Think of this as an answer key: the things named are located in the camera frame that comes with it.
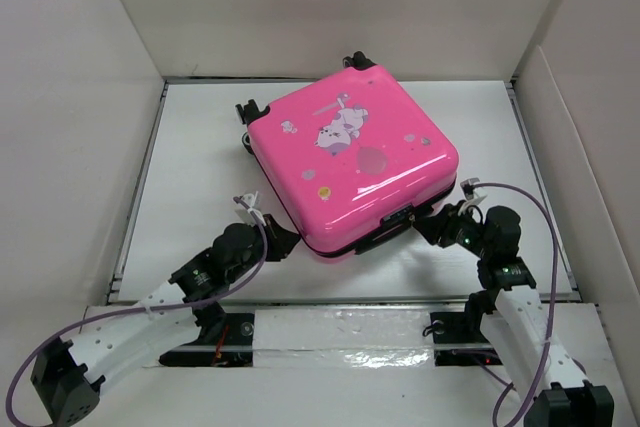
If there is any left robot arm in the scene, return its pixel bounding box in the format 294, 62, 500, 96
31, 212, 300, 426

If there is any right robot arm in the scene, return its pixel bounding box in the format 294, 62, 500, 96
413, 201, 614, 426

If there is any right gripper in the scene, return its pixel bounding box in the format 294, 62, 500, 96
409, 199, 491, 259

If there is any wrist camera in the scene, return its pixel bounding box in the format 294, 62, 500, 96
233, 191, 266, 225
460, 177, 487, 213

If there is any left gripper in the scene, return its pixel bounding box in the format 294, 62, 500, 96
227, 213, 299, 283

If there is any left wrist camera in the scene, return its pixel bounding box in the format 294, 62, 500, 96
233, 191, 266, 225

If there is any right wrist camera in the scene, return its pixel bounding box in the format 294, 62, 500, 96
460, 177, 487, 213

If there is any pink hard-shell suitcase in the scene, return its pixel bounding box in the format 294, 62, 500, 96
236, 51, 459, 259

